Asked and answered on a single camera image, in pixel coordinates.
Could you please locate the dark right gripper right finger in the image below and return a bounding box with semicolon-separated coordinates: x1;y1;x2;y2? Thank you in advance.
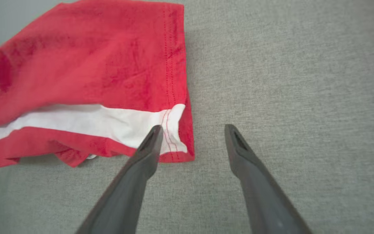
224;124;314;234

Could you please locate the red white sports shirt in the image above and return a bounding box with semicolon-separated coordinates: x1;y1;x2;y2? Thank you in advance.
0;0;195;168

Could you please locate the grey fabric sofa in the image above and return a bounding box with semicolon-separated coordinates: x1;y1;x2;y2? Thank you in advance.
0;0;374;234

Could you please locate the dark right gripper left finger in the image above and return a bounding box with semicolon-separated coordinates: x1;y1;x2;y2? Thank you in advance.
76;125;164;234

